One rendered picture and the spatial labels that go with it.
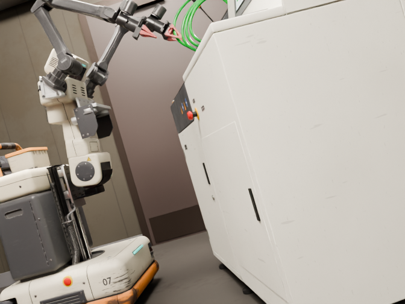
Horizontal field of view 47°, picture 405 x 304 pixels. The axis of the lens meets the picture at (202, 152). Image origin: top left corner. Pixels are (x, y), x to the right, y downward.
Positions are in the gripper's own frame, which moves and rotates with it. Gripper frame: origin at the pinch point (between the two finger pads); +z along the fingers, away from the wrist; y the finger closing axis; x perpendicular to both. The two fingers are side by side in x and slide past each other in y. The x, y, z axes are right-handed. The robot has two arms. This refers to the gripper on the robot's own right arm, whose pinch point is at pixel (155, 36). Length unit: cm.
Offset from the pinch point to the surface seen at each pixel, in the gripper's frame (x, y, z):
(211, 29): -89, -2, 37
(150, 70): 179, -6, -39
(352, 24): -80, 19, 72
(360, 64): -80, 10, 80
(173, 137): 179, -48, 4
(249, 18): -87, 6, 45
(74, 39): 186, -12, -114
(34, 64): 187, -47, -138
